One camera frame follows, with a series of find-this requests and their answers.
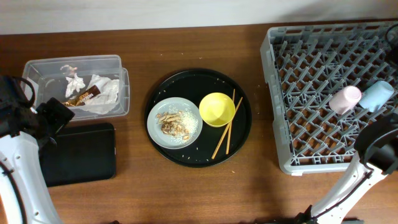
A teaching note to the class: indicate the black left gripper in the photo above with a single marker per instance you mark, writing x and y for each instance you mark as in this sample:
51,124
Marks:
60,114

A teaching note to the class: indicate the pink cup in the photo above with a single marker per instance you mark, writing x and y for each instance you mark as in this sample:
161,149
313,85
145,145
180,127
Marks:
345,100

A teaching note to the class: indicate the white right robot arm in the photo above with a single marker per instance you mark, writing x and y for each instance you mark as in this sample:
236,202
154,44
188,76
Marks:
375,158

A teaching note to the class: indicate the food scraps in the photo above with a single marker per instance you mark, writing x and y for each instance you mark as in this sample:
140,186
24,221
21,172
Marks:
181,125

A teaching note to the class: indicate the round black serving tray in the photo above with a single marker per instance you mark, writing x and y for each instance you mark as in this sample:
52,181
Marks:
193,85

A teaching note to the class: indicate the small white tissue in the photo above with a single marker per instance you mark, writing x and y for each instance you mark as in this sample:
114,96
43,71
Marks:
74,84

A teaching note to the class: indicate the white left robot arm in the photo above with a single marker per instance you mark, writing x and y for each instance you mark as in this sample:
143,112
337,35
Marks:
25,130

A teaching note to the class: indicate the gold brown snack wrapper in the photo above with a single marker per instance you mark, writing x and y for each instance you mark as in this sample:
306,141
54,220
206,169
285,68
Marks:
82,98

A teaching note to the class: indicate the grey plate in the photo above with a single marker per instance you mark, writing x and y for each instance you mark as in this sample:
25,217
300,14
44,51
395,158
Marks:
167,105

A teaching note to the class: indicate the light blue cup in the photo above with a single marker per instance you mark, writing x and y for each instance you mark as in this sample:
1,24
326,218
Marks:
376,95

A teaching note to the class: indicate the yellow-green bowl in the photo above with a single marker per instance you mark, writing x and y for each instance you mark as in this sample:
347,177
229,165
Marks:
217,109

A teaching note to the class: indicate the grey dishwasher rack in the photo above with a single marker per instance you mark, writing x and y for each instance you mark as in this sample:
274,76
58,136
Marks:
304,67

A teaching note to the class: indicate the large crumpled white paper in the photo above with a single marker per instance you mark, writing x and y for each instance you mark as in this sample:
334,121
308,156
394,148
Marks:
105,101

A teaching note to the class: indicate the black rectangular tray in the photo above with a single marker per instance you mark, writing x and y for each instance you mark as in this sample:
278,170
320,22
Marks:
80,154

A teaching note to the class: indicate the clear plastic waste bin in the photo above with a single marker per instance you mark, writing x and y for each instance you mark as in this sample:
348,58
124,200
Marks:
48,78

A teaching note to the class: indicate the wooden chopstick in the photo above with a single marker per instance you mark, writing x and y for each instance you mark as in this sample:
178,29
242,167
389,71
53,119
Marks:
229,129
226,130

